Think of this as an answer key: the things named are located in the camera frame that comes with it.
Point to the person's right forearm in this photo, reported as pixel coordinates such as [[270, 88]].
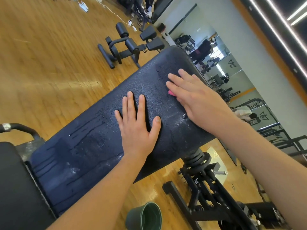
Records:
[[273, 170]]

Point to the person's right hand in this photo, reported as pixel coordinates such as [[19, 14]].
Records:
[[204, 105]]

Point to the black weight plate stack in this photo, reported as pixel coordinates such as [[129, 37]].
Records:
[[197, 158]]

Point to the black gym machine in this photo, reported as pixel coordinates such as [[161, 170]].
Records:
[[129, 45]]

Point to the person's left hand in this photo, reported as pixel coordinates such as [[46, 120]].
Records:
[[136, 134]]

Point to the pink cleaning cloth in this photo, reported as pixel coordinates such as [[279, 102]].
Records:
[[171, 93]]

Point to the dark green plastic bucket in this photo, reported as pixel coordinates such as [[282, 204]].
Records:
[[144, 218]]

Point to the person's left forearm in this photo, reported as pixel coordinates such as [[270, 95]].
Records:
[[96, 198]]

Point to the large wall mirror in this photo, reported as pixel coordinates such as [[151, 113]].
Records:
[[225, 69]]

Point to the black dumbbell rack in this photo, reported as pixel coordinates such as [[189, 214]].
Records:
[[136, 4]]

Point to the black wall screen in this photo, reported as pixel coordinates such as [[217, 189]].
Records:
[[162, 7]]

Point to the white power strip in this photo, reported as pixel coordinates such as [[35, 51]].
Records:
[[83, 6]]

